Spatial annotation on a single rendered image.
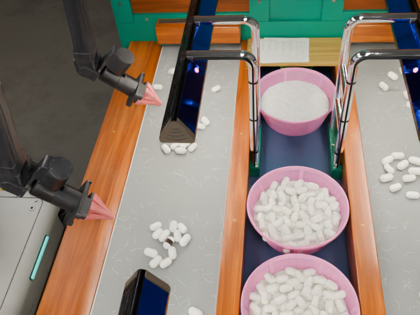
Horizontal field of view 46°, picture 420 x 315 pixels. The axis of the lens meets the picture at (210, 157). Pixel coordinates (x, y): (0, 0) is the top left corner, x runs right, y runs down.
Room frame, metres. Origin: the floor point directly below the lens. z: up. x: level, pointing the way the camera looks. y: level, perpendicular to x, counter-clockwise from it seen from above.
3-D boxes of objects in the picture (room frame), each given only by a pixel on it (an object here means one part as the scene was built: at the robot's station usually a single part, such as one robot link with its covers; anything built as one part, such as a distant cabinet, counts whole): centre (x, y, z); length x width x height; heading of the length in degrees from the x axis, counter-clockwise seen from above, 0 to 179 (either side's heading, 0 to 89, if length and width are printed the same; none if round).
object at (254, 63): (1.05, -0.07, 0.90); 0.20 x 0.19 x 0.45; 169
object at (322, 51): (1.39, -0.34, 0.77); 0.33 x 0.15 x 0.01; 79
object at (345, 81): (0.97, -0.46, 0.90); 0.20 x 0.19 x 0.45; 169
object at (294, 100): (1.18, -0.30, 0.71); 0.22 x 0.22 x 0.06
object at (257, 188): (0.75, -0.21, 0.72); 0.27 x 0.27 x 0.10
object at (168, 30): (1.51, -0.01, 0.83); 0.30 x 0.06 x 0.07; 79
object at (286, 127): (1.18, -0.30, 0.72); 0.27 x 0.27 x 0.10
